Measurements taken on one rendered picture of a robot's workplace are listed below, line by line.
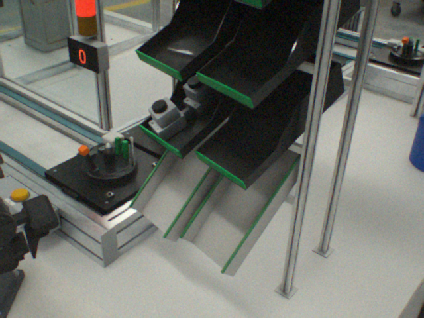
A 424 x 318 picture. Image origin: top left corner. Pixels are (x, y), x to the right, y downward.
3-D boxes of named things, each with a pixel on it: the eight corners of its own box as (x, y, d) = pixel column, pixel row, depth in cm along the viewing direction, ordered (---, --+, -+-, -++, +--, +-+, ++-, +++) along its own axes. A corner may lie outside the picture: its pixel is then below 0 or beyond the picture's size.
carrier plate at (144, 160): (106, 216, 119) (105, 209, 118) (44, 177, 131) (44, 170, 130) (175, 173, 135) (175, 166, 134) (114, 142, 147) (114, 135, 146)
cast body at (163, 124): (163, 143, 101) (150, 119, 96) (153, 132, 104) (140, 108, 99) (197, 119, 102) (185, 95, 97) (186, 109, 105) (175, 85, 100)
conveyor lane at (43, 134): (110, 245, 124) (106, 213, 119) (-60, 130, 167) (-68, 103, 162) (187, 193, 143) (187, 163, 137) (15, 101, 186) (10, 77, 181)
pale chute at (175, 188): (176, 243, 107) (163, 238, 103) (140, 212, 115) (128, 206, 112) (250, 132, 107) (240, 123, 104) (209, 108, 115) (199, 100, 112)
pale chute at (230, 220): (233, 277, 99) (221, 273, 96) (190, 242, 107) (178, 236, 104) (313, 158, 99) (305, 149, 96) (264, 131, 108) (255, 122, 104)
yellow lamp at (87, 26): (86, 37, 131) (85, 18, 128) (74, 32, 134) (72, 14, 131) (101, 32, 134) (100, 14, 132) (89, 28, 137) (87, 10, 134)
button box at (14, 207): (37, 242, 118) (33, 221, 115) (-11, 205, 129) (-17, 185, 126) (61, 227, 123) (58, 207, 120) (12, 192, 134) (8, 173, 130)
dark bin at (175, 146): (181, 159, 97) (168, 134, 92) (142, 132, 105) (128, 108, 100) (279, 70, 105) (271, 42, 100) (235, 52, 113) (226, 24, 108)
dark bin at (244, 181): (246, 191, 90) (234, 165, 84) (198, 159, 98) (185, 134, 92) (344, 92, 97) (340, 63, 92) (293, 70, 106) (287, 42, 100)
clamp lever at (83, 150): (93, 172, 126) (81, 152, 120) (88, 169, 127) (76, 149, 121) (103, 162, 128) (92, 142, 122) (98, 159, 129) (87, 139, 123)
